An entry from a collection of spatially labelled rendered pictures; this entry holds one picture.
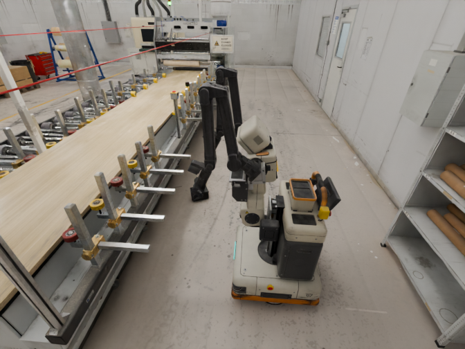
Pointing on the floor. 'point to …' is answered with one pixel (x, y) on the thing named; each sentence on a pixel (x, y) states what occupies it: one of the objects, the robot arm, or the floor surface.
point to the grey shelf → (447, 323)
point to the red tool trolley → (42, 64)
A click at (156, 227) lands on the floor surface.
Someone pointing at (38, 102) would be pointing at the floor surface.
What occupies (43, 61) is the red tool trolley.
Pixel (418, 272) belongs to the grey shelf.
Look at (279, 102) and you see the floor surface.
